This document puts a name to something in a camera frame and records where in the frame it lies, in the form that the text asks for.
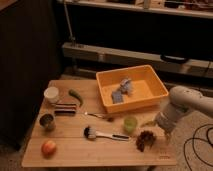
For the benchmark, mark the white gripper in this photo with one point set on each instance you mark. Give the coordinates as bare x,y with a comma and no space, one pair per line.
167,118

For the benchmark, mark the dark grape bunch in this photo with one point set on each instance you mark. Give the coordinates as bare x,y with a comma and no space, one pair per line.
146,138

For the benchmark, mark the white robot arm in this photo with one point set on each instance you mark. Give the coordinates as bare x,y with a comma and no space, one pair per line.
182,102

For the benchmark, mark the green plastic cup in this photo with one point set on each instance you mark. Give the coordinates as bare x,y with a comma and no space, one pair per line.
130,124

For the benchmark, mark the metal cup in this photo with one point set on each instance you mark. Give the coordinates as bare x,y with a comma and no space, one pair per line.
47,122

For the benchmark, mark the yellow plastic bin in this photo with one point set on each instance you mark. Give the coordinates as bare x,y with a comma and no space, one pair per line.
146,88

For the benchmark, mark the grey crumpled cloth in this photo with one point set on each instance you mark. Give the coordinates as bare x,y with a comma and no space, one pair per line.
125,87

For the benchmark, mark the wooden table board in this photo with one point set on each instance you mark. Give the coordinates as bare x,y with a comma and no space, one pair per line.
74,150

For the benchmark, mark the green chili pepper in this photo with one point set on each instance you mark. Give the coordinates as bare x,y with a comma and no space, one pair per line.
77,96

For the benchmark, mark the dark rectangular block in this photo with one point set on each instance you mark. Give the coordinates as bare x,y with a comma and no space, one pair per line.
65,109

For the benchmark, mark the red apple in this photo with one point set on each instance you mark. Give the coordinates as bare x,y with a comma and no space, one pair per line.
48,148

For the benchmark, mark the grey shelf rail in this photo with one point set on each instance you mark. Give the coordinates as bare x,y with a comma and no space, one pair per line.
129,58

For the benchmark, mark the dish brush white handle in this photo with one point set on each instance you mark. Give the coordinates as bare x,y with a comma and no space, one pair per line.
91,133

